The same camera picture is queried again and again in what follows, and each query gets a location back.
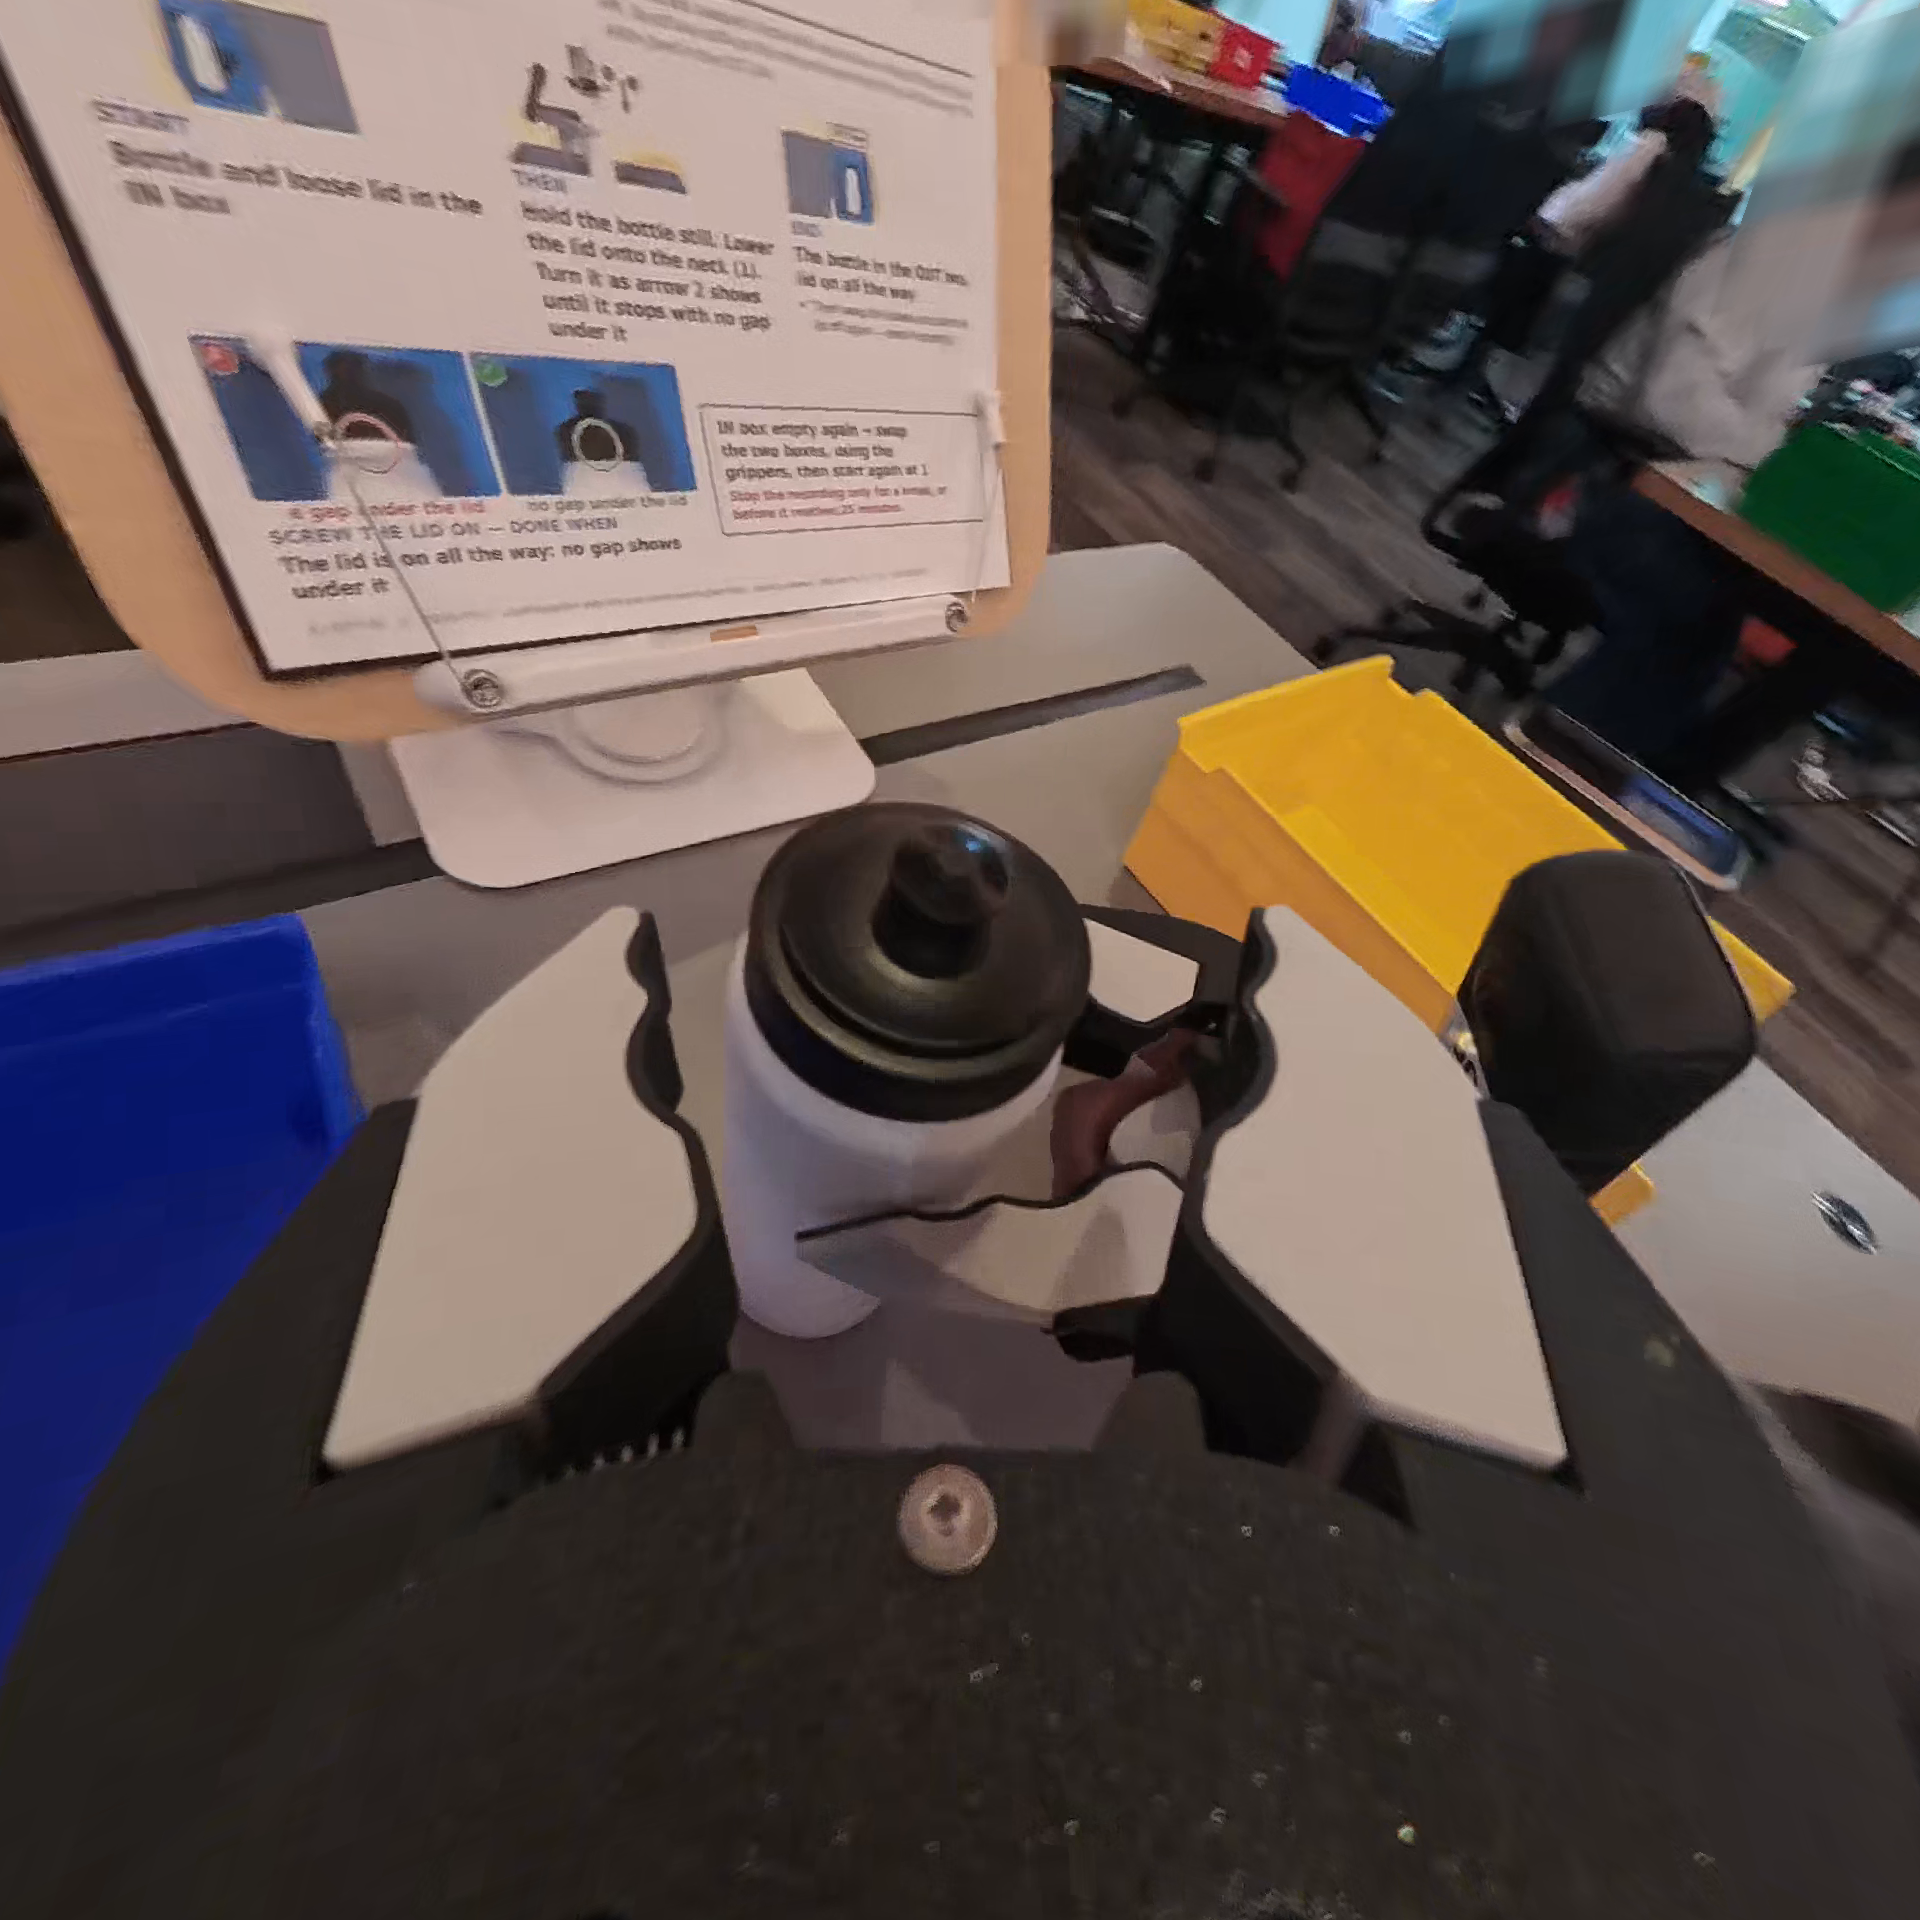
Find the instruction sheet on stand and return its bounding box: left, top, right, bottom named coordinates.
left=0, top=0, right=1055, bottom=748

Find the small blue bin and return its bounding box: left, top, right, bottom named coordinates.
left=1284, top=63, right=1391, bottom=134

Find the background table with bins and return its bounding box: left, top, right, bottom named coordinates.
left=1048, top=0, right=1396, bottom=152

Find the background wooden desk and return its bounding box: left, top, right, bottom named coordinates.
left=1631, top=458, right=1920, bottom=677

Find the white plastic bottle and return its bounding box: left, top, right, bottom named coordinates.
left=723, top=943, right=1057, bottom=1340

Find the dark device with blue screen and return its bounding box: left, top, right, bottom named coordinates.
left=1499, top=701, right=1752, bottom=888

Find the black bottle lid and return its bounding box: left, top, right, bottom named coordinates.
left=742, top=803, right=1095, bottom=1119

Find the grey table cable hatch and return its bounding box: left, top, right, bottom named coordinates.
left=861, top=667, right=1204, bottom=770

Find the blue storage bin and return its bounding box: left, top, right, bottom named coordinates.
left=0, top=915, right=360, bottom=1666

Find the yellow storage bin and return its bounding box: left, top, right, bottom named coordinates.
left=1121, top=655, right=1795, bottom=1224

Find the black office chair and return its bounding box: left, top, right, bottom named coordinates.
left=1132, top=59, right=1517, bottom=452

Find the person's right forearm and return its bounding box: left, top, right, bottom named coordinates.
left=1745, top=1380, right=1920, bottom=1594

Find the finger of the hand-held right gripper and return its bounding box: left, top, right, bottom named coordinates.
left=795, top=1159, right=1191, bottom=1359
left=1071, top=903, right=1249, bottom=1074

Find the green storage bin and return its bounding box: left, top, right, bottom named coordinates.
left=1737, top=421, right=1920, bottom=612

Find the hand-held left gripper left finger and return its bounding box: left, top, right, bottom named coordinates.
left=323, top=903, right=735, bottom=1474

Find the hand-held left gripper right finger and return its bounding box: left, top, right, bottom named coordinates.
left=1136, top=903, right=1568, bottom=1479

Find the printed instruction sheet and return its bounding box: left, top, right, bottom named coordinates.
left=0, top=0, right=1011, bottom=674

